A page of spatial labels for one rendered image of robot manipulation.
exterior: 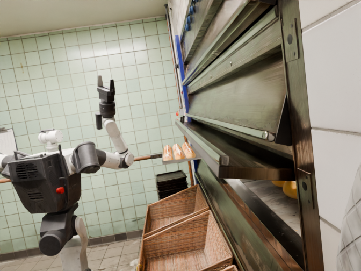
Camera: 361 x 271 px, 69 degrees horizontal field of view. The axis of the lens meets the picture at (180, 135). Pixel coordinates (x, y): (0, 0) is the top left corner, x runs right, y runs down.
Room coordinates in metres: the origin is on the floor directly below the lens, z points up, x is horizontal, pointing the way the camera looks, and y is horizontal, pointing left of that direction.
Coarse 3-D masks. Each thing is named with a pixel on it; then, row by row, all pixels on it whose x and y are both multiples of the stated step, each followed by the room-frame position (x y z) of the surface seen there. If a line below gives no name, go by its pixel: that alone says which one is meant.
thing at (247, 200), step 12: (228, 180) 1.17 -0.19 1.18; (240, 192) 0.99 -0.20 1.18; (252, 192) 0.97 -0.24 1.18; (240, 204) 0.95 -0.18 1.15; (252, 204) 0.86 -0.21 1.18; (264, 204) 0.85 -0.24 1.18; (252, 216) 0.81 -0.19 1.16; (264, 216) 0.76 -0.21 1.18; (276, 216) 0.75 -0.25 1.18; (264, 228) 0.71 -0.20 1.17; (276, 228) 0.68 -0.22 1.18; (288, 228) 0.67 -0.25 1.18; (276, 240) 0.63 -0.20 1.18; (288, 240) 0.61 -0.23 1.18; (300, 240) 0.61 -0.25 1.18; (288, 252) 0.57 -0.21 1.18; (300, 252) 0.56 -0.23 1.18; (288, 264) 0.57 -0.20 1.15; (300, 264) 0.52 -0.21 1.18
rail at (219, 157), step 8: (176, 120) 2.07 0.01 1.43; (184, 128) 1.30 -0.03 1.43; (192, 136) 0.94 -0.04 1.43; (200, 136) 0.84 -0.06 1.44; (200, 144) 0.74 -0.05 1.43; (208, 144) 0.65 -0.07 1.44; (208, 152) 0.60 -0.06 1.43; (216, 152) 0.53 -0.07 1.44; (216, 160) 0.51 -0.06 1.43; (224, 160) 0.49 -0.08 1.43
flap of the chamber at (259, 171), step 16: (192, 128) 1.48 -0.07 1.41; (208, 128) 1.56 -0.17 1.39; (192, 144) 0.92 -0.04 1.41; (224, 144) 0.83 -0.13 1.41; (240, 144) 0.85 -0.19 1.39; (208, 160) 0.60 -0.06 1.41; (240, 160) 0.56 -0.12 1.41; (256, 160) 0.57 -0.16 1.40; (272, 160) 0.58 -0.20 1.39; (288, 160) 0.59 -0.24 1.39; (224, 176) 0.49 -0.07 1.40; (240, 176) 0.49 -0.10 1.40; (256, 176) 0.49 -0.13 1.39; (272, 176) 0.50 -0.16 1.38; (288, 176) 0.50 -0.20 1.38
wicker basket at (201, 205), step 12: (180, 192) 2.23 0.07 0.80; (192, 192) 2.23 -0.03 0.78; (156, 204) 2.22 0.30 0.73; (168, 204) 2.23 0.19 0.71; (180, 204) 2.23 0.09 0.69; (192, 204) 2.24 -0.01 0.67; (204, 204) 1.83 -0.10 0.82; (156, 216) 2.22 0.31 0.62; (168, 216) 2.22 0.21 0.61; (180, 216) 2.23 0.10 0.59; (192, 216) 1.69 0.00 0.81; (144, 228) 1.78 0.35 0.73; (156, 228) 2.06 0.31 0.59; (192, 228) 1.69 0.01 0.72
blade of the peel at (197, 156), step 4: (192, 148) 2.15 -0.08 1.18; (172, 152) 2.11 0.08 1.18; (196, 152) 1.95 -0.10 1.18; (172, 156) 1.93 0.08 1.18; (196, 156) 1.79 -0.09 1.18; (200, 156) 1.77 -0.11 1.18; (168, 160) 1.71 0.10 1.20; (172, 160) 1.71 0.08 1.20; (176, 160) 1.71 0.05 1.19; (180, 160) 1.71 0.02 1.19; (184, 160) 1.71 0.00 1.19; (188, 160) 1.71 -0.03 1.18; (164, 164) 1.71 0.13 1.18
